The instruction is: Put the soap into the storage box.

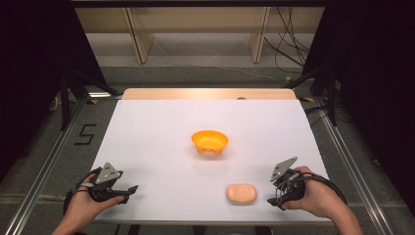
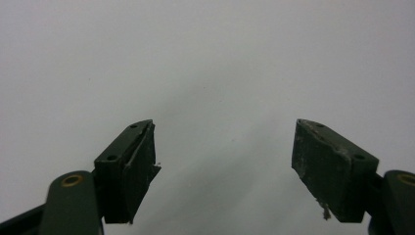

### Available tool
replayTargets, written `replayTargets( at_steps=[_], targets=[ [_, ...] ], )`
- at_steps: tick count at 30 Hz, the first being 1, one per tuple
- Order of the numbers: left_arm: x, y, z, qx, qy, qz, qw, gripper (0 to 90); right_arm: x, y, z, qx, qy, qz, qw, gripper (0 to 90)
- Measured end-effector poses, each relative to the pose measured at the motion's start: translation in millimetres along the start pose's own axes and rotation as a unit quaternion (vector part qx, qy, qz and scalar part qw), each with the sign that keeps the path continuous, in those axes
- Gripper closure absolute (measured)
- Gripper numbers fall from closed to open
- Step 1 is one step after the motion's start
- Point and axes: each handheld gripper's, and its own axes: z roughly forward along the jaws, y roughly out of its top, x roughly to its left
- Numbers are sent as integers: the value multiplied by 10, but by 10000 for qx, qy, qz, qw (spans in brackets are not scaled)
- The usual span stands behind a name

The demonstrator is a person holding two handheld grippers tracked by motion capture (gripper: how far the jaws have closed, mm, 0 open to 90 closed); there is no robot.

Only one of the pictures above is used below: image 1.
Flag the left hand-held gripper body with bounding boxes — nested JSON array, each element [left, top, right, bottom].
[[87, 162, 129, 204]]

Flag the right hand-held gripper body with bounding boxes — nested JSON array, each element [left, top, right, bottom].
[[269, 156, 306, 206]]

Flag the person's right hand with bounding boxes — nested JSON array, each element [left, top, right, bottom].
[[281, 165, 347, 220]]

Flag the person's left hand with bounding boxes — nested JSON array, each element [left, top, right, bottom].
[[53, 172, 125, 235]]

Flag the pink soap bar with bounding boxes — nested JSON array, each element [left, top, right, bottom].
[[225, 183, 258, 207]]

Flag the white table cover sheet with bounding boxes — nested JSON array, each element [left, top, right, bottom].
[[90, 99, 335, 227]]

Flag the orange plastic bowl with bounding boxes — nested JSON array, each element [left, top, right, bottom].
[[191, 129, 230, 157]]

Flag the black tripod stand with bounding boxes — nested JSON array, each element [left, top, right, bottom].
[[58, 67, 119, 132], [285, 63, 339, 127]]

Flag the light wooden table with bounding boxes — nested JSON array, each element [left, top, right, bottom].
[[120, 87, 298, 101]]

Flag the black curtain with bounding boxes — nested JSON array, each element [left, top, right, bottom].
[[0, 0, 109, 184], [301, 0, 415, 216]]

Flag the beige wooden shelf unit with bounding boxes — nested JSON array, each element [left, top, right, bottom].
[[73, 6, 326, 65]]

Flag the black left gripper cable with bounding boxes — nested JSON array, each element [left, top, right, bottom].
[[63, 166, 103, 214]]

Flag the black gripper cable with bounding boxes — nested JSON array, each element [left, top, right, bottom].
[[292, 172, 348, 206], [63, 166, 103, 214]]

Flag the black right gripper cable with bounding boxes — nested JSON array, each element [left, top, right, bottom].
[[292, 172, 348, 206]]

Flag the aluminium frame rail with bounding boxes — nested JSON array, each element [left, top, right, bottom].
[[312, 97, 397, 235], [3, 97, 89, 235]]

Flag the black hanging cables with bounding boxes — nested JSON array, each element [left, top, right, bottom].
[[263, 6, 311, 75]]

